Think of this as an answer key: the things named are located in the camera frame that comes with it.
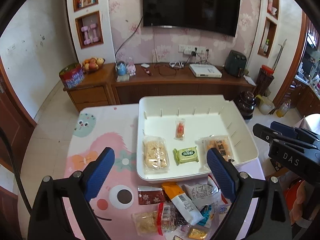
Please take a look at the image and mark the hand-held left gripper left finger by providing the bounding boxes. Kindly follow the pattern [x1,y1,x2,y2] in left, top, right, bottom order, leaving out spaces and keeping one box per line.
[27,147,115,240]

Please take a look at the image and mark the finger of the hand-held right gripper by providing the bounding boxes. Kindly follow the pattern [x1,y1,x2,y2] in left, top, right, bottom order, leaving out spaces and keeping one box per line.
[252,123,317,150]
[270,121,320,145]

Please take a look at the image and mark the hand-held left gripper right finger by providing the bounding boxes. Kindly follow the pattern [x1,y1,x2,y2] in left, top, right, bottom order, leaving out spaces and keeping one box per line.
[206,147,293,240]

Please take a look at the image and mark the orange and white snack packet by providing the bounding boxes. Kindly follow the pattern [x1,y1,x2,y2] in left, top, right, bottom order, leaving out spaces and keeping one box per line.
[161,182,204,226]

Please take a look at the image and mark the white plastic storage bin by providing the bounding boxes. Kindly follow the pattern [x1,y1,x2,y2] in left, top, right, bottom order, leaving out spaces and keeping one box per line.
[136,94,259,183]

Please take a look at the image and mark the person's right hand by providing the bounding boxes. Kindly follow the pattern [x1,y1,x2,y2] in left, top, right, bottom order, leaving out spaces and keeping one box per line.
[291,180,310,224]

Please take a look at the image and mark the yellow oil bottle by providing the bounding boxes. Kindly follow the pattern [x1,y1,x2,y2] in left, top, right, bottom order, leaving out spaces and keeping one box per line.
[276,99,292,117]

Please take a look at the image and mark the white plastic jug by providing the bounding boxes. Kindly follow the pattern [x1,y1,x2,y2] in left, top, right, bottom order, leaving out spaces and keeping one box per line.
[255,94,275,115]

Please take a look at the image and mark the white printed snack packet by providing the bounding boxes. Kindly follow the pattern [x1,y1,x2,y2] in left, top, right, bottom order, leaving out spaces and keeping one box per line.
[182,184,222,202]

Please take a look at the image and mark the orange cracker packet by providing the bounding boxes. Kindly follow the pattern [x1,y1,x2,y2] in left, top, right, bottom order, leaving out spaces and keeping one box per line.
[199,135,234,164]

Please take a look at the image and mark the dark ceramic pot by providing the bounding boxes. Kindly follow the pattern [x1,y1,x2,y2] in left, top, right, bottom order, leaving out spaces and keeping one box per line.
[236,91,257,120]

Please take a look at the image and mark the wooden kitchen cabinet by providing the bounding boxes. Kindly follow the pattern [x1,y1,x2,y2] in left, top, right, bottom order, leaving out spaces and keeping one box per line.
[290,77,320,120]

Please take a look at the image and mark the white blue-logo packet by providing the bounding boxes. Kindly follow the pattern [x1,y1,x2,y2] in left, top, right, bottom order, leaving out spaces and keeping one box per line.
[215,202,233,215]

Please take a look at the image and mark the green snack packet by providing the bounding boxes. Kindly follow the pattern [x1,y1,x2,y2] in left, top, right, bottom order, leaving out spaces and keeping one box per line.
[173,146,200,165]

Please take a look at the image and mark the blue candy wrapper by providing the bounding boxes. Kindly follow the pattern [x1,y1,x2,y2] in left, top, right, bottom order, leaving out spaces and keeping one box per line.
[197,205,213,225]

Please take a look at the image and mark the pink cartoon tablecloth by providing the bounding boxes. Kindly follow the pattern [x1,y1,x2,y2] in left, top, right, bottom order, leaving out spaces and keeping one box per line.
[64,104,265,240]

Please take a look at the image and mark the dark jar with red lid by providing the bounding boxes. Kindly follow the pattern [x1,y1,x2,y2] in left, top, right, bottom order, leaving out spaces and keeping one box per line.
[256,65,275,97]

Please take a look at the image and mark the red snowflake snack packet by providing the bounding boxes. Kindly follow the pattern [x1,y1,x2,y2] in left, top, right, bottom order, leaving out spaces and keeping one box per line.
[137,185,167,205]

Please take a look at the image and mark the clear rice cracker packet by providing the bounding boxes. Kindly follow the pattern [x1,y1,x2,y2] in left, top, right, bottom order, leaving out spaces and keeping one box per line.
[142,135,171,173]

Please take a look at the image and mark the small orange snack packet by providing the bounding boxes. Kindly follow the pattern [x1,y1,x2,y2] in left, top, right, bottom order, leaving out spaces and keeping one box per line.
[174,118,187,140]

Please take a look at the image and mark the gold foil packet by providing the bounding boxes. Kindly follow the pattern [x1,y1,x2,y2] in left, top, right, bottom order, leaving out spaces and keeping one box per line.
[188,226,209,240]

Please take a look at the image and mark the clear beige crisp packet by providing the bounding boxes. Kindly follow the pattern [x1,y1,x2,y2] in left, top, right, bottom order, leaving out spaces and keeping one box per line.
[132,211,162,235]

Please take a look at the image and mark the dark air fryer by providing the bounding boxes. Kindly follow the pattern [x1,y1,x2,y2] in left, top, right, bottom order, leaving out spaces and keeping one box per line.
[224,50,248,77]

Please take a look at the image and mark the white set-top box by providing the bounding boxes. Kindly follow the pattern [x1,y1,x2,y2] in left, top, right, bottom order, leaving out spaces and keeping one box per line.
[189,63,222,78]

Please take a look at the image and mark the wooden television cabinet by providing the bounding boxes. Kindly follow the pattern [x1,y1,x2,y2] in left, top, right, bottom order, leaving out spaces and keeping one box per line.
[63,62,257,112]

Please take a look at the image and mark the red round tin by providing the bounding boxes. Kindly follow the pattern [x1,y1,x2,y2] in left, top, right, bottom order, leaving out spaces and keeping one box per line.
[59,63,84,89]

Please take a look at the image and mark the wooden door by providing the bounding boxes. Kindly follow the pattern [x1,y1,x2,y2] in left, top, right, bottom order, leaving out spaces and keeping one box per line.
[0,62,38,173]

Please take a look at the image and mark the blue round container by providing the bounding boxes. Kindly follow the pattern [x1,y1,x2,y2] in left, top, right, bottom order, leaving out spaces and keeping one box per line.
[115,61,127,76]

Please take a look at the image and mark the pink glass cups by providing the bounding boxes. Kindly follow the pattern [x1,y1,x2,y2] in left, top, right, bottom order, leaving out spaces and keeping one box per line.
[126,57,137,77]

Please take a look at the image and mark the pile of fruit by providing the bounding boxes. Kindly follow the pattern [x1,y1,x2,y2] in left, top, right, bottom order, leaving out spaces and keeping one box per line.
[82,57,105,70]

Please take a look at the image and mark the black television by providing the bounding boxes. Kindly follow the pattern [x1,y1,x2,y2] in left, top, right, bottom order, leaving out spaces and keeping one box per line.
[142,0,242,37]

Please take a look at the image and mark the thick black cable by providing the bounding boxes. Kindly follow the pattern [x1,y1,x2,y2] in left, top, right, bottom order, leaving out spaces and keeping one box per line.
[0,127,32,213]

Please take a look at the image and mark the wire fruit bowl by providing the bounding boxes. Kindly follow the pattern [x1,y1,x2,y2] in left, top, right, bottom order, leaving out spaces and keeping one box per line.
[82,61,105,74]

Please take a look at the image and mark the white wall sockets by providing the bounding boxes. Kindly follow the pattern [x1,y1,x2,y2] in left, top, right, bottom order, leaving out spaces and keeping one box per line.
[178,44,209,55]

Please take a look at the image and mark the thin black cable loop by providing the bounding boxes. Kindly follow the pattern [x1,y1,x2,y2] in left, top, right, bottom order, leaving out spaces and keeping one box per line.
[155,64,178,77]

